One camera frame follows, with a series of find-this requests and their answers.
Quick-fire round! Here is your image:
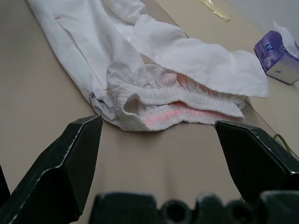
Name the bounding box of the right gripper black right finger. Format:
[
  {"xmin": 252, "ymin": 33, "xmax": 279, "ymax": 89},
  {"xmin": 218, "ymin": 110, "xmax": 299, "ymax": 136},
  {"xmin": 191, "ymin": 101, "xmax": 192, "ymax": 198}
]
[{"xmin": 214, "ymin": 120, "xmax": 299, "ymax": 203}]

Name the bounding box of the clear yellowish tape strip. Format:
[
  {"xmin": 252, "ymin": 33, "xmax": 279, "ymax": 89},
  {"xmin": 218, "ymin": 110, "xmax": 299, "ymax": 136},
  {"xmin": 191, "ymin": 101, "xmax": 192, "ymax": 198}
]
[{"xmin": 200, "ymin": 0, "xmax": 232, "ymax": 23}]

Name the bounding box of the white cloth garment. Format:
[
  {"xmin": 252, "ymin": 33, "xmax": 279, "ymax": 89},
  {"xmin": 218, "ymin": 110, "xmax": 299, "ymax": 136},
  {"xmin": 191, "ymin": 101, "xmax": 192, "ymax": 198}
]
[{"xmin": 25, "ymin": 0, "xmax": 269, "ymax": 132}]

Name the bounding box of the yellow-green cable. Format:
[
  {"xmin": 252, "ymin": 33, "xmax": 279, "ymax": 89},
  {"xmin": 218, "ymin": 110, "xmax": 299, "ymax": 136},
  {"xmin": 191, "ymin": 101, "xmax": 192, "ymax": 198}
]
[{"xmin": 273, "ymin": 133, "xmax": 295, "ymax": 156}]

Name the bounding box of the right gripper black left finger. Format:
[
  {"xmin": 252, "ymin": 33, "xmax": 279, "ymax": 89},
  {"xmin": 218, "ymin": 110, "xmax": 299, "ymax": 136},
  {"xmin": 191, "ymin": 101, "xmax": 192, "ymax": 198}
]
[{"xmin": 0, "ymin": 115, "xmax": 104, "ymax": 224}]

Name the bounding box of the purple tissue box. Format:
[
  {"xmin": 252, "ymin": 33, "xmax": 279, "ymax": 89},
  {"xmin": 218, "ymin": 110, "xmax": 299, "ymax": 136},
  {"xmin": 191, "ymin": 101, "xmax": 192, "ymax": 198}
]
[{"xmin": 253, "ymin": 20, "xmax": 299, "ymax": 85}]

